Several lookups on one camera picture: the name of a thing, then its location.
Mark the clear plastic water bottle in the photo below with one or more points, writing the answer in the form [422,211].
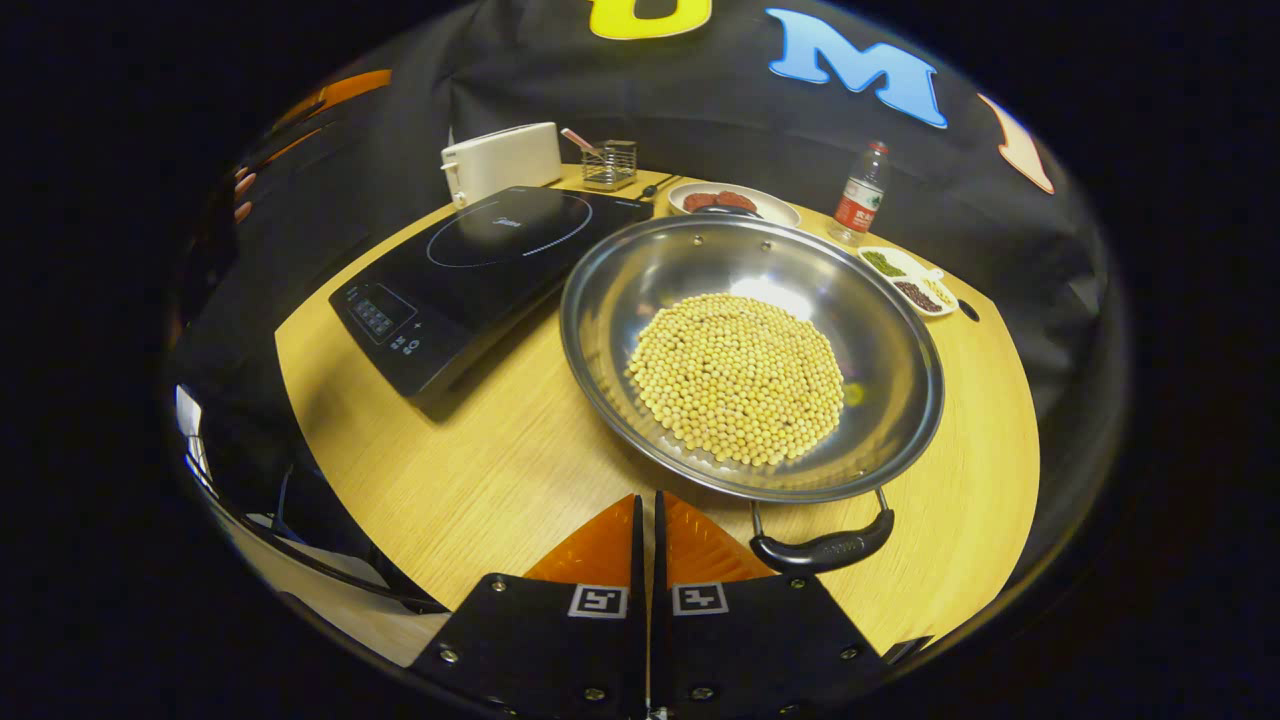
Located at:
[858,205]

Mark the white toaster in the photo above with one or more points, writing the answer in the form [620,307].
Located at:
[505,160]

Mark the pink striped straw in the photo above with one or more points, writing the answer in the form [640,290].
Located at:
[578,140]

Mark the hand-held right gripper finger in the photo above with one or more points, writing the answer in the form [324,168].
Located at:
[660,575]
[639,580]

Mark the black induction cooktop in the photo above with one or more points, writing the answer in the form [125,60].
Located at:
[480,270]

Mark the black backdrop cloth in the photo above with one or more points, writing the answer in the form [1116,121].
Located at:
[700,130]

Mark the brown meat patty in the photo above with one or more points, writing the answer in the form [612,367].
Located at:
[700,201]
[738,200]

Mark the white round plate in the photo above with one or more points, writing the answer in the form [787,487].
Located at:
[778,213]

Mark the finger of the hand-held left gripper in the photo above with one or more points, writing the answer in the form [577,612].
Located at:
[290,146]
[350,88]

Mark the pile of soybeans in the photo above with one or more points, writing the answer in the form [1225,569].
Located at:
[735,380]

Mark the white divided dish of beans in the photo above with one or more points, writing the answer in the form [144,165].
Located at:
[910,282]

